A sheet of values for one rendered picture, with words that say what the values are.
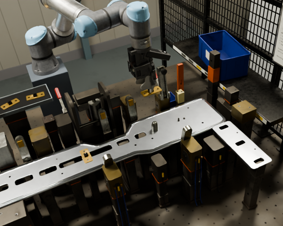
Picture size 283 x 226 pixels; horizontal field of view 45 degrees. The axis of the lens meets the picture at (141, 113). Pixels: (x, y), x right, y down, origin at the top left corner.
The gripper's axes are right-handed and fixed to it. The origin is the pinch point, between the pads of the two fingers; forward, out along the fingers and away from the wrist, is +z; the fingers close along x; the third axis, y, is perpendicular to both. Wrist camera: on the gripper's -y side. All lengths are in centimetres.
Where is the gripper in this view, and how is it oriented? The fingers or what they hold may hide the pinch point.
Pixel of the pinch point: (151, 88)
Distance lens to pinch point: 137.2
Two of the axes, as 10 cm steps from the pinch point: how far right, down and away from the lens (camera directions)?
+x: 4.4, 5.4, -7.2
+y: -8.9, 3.5, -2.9
